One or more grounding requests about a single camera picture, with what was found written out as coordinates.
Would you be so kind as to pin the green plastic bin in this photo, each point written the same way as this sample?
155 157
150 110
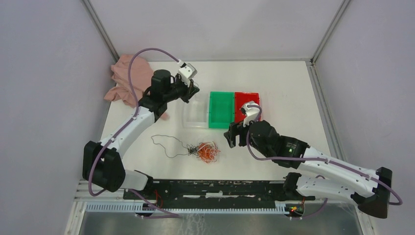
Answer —
221 110

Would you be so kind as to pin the white slotted cable duct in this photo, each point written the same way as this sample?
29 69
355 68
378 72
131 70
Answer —
139 207

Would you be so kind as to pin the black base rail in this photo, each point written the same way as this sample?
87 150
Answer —
215 194

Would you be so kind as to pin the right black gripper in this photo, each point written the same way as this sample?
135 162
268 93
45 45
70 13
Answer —
234 129

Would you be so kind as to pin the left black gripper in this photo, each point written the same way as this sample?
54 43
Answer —
190 91

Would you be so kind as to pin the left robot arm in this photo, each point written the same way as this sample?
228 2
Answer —
102 161

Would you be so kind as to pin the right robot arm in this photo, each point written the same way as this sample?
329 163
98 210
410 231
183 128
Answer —
368 189

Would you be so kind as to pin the clear plastic bin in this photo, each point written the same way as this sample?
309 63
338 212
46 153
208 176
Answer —
195 113

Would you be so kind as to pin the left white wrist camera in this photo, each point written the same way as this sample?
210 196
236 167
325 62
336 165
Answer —
186 72

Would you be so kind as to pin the pink cloth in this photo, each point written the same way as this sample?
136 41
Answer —
129 86

